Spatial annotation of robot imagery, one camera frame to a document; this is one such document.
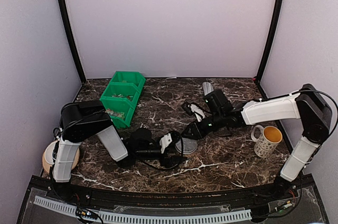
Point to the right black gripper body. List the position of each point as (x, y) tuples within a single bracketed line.
[(218, 122)]

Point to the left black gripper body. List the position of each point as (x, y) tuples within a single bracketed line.
[(142, 154)]

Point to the clear plastic lid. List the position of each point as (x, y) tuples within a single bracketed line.
[(188, 142)]

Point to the metal scoop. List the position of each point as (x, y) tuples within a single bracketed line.
[(207, 88)]

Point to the green three-compartment bin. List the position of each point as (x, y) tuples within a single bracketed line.
[(126, 83)]

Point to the clear plastic container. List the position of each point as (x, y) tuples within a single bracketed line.
[(186, 149)]

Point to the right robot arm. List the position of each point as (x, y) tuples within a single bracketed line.
[(307, 105)]

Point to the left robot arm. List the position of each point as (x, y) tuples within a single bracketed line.
[(82, 120)]

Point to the blue mixed candies pile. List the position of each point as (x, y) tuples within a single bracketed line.
[(129, 97)]

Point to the patterned mug yellow inside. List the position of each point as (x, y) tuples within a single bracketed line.
[(266, 140)]

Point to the white bowl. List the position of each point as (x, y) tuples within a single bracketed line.
[(49, 154)]

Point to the wooden slice coaster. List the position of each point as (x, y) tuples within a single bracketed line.
[(47, 167)]

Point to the white slotted cable duct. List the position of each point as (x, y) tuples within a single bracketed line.
[(104, 216)]

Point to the black front rail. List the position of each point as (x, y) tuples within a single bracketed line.
[(107, 199)]

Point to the right black frame post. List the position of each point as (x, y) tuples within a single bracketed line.
[(269, 41)]

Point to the black frame post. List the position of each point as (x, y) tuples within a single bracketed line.
[(71, 40), (269, 41)]

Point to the left black frame post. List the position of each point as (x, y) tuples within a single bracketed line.
[(71, 40)]

